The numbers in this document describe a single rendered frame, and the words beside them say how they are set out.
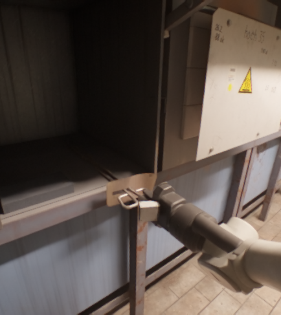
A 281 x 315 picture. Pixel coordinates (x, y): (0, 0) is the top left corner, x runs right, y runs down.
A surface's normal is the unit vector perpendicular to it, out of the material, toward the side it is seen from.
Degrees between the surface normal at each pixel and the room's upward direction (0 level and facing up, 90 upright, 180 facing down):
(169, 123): 90
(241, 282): 88
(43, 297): 90
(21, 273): 90
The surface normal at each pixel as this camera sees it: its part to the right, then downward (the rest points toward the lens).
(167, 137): 0.61, 0.32
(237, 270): -0.53, 0.00
